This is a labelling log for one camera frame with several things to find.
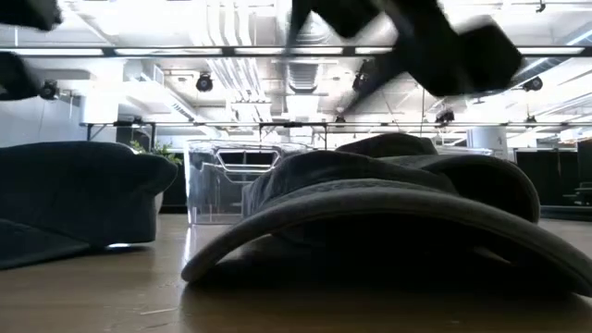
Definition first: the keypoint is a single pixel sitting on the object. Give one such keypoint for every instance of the clear plastic bin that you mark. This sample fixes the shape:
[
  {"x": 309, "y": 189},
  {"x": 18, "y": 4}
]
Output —
[{"x": 208, "y": 194}]

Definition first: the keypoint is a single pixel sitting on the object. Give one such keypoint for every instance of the black fabric hat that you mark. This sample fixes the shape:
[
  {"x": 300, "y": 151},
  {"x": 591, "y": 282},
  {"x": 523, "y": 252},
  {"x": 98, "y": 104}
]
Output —
[{"x": 69, "y": 194}]

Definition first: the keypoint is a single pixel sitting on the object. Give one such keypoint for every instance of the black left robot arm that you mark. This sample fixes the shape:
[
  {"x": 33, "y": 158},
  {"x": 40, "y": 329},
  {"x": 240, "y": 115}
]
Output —
[{"x": 16, "y": 76}]

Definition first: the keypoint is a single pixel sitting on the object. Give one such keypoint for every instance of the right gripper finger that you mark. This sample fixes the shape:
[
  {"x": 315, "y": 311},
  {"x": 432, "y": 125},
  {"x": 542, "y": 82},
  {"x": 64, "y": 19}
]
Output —
[{"x": 342, "y": 16}]

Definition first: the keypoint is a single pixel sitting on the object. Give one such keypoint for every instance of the ceiling ventilation grille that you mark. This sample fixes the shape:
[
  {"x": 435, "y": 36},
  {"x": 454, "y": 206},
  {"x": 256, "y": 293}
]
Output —
[{"x": 303, "y": 76}]

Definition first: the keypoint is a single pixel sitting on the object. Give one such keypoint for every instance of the black ceiling spotlight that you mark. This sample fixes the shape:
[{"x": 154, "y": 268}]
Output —
[
  {"x": 533, "y": 83},
  {"x": 48, "y": 90},
  {"x": 445, "y": 116},
  {"x": 204, "y": 82},
  {"x": 359, "y": 81}
]

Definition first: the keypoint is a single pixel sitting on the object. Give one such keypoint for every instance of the small green potted plant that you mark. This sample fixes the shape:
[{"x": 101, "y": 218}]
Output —
[{"x": 162, "y": 150}]

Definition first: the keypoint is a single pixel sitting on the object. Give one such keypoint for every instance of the white round column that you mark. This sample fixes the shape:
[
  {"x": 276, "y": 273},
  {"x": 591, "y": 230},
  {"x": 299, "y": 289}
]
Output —
[{"x": 488, "y": 138}]

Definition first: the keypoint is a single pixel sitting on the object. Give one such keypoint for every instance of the dark room partition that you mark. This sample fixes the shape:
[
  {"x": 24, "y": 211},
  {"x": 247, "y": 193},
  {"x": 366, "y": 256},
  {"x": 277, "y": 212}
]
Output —
[{"x": 546, "y": 176}]

